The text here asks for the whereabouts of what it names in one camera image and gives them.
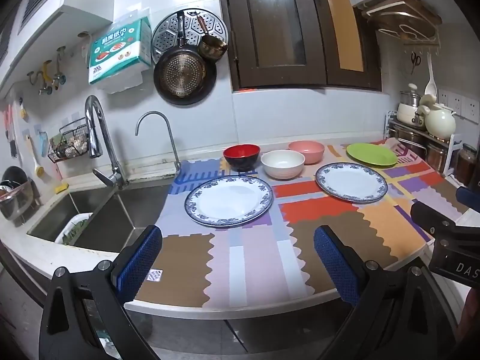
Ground blue-patterned white plate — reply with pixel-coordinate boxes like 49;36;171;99
184;175;274;228
314;162;389;205

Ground metal shelf rack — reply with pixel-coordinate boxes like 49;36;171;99
384;110;466;176

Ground white ladle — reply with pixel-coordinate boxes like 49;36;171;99
424;52;438;96

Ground paper towel pack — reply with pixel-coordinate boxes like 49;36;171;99
88;17;152;94

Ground dark wooden window frame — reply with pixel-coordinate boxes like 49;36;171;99
215;0;383;92

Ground glass jar with dark contents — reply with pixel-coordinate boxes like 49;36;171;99
454;143;478;185

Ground tall chrome faucet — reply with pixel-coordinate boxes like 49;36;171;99
84;95;128;190

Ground white wall socket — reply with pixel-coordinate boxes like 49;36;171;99
439;89;480;122

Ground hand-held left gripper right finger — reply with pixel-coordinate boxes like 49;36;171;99
314;225;460;360

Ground pink bowl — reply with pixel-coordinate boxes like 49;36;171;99
288;140;325;165

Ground red and black bowl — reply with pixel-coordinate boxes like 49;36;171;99
223;143;261;172

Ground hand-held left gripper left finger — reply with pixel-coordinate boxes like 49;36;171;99
39;225;164;360

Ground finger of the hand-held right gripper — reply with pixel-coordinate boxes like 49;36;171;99
410;202;457;239
455;187;480;211

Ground stainless steel sink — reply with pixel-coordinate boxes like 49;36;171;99
26;184;173;254

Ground thin gooseneck faucet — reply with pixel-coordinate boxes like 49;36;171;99
135;111;182;173

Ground red hanging utensils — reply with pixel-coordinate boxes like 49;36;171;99
4;103;19;158

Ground round steel steamer tray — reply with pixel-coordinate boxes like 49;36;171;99
151;7;228;64

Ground black wire basket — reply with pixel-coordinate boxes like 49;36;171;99
47;118;94;163

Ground wall pipe valves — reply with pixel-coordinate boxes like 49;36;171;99
26;47;68;95

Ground black frying pan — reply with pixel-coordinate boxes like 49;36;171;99
153;11;217;106

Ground cream ceramic pot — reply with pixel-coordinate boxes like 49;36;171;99
419;95;457;140

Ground yellow dish brush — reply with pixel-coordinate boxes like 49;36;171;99
26;135;43;177

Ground white pot with glass lid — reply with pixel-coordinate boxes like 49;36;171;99
397;83;424;126

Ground green plate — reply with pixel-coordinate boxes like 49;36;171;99
346;142;398;168

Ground white bowl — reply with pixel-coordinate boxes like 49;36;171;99
260;150;305;180

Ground small brass pot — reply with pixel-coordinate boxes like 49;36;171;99
195;13;229;61

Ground cutting board rack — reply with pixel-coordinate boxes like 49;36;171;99
362;0;443;46

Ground colourful patterned mat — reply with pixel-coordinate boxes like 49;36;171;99
133;140;469;308

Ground white range hood cabinet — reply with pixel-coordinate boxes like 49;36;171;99
0;0;117;94

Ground white colander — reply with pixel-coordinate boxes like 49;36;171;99
54;213;94;244

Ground steel pot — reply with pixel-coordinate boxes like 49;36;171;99
390;127;428;154

